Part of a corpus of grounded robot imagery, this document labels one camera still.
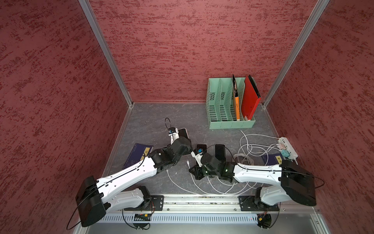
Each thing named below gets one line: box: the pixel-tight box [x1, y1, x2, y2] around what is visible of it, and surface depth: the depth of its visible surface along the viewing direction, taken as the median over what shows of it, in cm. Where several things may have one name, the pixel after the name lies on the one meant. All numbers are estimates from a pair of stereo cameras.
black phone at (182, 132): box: [178, 127, 189, 139], surface depth 79 cm
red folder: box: [241, 74, 262, 121], surface depth 95 cm
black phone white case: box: [213, 142, 227, 163], surface depth 93 cm
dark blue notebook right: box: [261, 153, 283, 166], surface depth 91 cm
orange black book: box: [232, 74, 241, 121], surface depth 92 cm
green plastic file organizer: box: [205, 77, 256, 130], surface depth 106 cm
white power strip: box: [278, 136, 299, 160], surface depth 94 cm
